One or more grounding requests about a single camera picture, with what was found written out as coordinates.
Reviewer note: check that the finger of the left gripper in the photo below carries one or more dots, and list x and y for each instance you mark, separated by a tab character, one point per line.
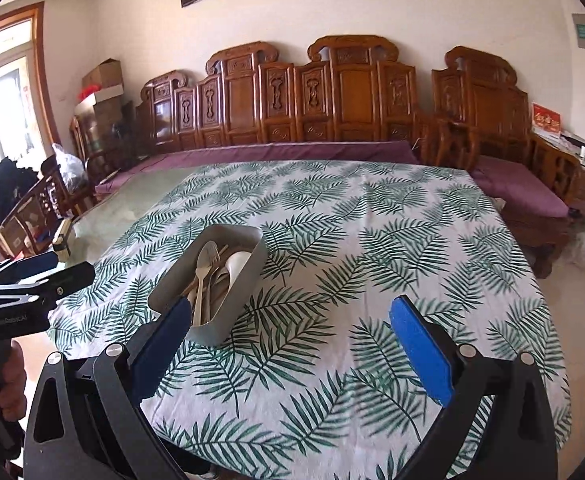
64	283
13	271

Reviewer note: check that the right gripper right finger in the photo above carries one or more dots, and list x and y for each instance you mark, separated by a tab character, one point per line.
459	384

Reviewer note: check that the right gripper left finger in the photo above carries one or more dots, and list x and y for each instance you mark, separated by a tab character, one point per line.
125	378

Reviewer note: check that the cream rice paddle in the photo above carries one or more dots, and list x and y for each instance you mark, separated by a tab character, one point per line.
208	256

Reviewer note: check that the cream plastic ladle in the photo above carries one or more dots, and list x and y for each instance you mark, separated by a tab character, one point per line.
224	279

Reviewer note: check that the light bamboo chopstick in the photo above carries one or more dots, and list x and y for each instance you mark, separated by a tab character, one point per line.
216	261

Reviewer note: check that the person's left hand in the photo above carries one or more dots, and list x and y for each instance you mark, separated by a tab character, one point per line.
13	401

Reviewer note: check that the wooden side chair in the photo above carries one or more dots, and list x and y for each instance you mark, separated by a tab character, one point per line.
30	227

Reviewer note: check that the black clothes pile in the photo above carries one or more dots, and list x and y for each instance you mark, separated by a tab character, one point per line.
15	182

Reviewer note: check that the white plastic bag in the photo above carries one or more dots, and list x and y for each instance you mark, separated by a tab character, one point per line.
71	169

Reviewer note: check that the grey rectangular utensil tray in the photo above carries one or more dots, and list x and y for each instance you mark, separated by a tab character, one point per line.
169	288

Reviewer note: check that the green leaf print tablecloth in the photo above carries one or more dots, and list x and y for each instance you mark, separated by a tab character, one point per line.
311	382

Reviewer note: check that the purple sofa cushion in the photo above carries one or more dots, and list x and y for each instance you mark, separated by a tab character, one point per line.
390	151

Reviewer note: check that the purple armchair cushion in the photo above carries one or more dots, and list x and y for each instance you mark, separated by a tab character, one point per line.
521	190

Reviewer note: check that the stacked cardboard boxes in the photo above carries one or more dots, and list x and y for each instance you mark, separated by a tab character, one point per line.
99	120

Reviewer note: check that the carved wooden armchair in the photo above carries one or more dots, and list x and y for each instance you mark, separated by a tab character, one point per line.
479	110

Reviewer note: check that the red gift box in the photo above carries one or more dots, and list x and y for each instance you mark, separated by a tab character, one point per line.
546	120

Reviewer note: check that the carved wooden sofa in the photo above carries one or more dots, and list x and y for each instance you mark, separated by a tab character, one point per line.
352	89

